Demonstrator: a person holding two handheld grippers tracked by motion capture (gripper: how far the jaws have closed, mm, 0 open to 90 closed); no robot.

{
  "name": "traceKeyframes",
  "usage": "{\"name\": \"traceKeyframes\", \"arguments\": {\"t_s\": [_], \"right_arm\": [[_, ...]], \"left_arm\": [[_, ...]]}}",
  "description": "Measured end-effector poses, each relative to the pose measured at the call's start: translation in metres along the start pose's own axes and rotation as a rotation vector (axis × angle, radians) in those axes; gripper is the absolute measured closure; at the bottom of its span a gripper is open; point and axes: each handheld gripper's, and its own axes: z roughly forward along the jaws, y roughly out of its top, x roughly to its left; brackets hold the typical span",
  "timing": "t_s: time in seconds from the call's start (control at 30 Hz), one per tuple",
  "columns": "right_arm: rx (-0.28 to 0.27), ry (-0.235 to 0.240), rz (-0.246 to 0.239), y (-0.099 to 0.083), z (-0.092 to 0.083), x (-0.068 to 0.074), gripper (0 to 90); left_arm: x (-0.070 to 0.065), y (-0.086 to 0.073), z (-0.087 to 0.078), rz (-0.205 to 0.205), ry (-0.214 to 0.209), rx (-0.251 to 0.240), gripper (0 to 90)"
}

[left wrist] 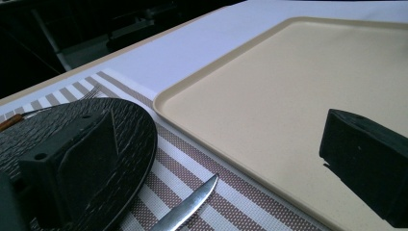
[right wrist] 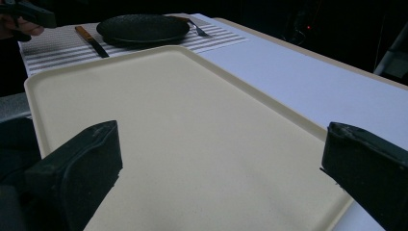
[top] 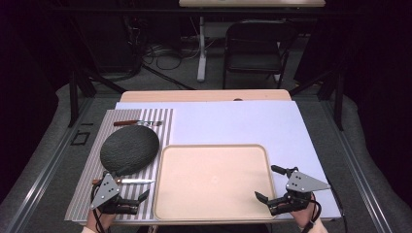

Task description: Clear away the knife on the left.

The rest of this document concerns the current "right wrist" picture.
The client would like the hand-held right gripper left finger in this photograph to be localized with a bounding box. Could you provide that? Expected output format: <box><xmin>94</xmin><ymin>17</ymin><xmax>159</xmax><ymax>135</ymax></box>
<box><xmin>22</xmin><ymin>119</ymin><xmax>124</xmax><ymax>231</ymax></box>

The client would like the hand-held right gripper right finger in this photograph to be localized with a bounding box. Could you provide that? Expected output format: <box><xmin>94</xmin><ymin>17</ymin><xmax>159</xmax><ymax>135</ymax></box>
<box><xmin>320</xmin><ymin>121</ymin><xmax>408</xmax><ymax>231</ymax></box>

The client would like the wooden-handled knife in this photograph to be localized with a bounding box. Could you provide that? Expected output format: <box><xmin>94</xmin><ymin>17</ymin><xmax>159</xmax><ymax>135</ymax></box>
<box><xmin>74</xmin><ymin>25</ymin><xmax>110</xmax><ymax>59</ymax></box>

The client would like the beige plastic tray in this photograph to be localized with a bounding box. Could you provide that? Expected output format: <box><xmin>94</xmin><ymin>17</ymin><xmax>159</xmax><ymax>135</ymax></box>
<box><xmin>23</xmin><ymin>44</ymin><xmax>354</xmax><ymax>231</ymax></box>

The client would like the metal fork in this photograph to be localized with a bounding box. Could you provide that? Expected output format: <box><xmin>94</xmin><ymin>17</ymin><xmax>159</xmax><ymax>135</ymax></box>
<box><xmin>168</xmin><ymin>14</ymin><xmax>212</xmax><ymax>39</ymax></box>

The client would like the grey striped placemat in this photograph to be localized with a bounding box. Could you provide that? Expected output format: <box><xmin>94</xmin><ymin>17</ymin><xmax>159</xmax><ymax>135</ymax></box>
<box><xmin>18</xmin><ymin>13</ymin><xmax>249</xmax><ymax>77</ymax></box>

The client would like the white table sheet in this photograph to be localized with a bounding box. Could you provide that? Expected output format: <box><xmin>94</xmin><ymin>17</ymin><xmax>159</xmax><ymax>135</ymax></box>
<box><xmin>191</xmin><ymin>13</ymin><xmax>408</xmax><ymax>231</ymax></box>

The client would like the black round plate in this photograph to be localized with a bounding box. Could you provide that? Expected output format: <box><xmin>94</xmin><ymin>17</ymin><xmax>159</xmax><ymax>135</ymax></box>
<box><xmin>95</xmin><ymin>13</ymin><xmax>191</xmax><ymax>46</ymax></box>

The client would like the grey metal stand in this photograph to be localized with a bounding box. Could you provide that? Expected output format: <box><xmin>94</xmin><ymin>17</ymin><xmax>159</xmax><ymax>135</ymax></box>
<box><xmin>372</xmin><ymin>21</ymin><xmax>408</xmax><ymax>87</ymax></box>

